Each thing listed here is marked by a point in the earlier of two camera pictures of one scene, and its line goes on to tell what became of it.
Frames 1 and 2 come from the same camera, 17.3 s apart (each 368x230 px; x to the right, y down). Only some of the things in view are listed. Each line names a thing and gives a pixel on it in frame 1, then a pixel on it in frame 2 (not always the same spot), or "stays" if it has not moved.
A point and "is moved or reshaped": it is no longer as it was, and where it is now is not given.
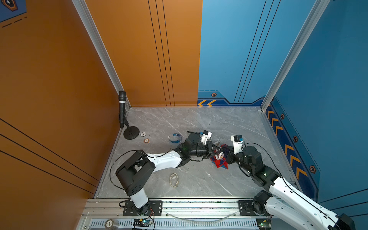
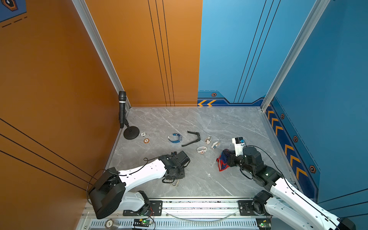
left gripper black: [210, 146] to [182, 175]
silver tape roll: [111, 224] stays
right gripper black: [230, 155] stays
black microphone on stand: [131, 132] stays
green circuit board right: [264, 224] stays
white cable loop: [220, 156] is moved or reshaped
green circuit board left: [144, 223] stays
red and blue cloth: [222, 163] is moved or reshaped
